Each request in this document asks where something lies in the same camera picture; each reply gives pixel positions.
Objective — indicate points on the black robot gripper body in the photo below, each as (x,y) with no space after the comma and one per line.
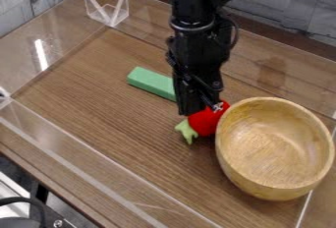
(197,52)

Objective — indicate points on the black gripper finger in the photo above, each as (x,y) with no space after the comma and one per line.
(209,94)
(186,91)

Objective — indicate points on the red plush strawberry fruit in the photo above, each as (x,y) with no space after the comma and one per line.
(200,124)

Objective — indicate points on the light wooden bowl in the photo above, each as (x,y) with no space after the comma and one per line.
(273,148)

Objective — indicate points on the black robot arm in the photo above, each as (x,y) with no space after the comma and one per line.
(193,15)

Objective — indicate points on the green rectangular foam block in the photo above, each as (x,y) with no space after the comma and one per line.
(152,82)

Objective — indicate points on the clear acrylic corner bracket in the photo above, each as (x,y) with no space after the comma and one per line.
(108,14)

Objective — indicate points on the clear acrylic enclosure wall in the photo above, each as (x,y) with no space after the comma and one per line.
(96,139)

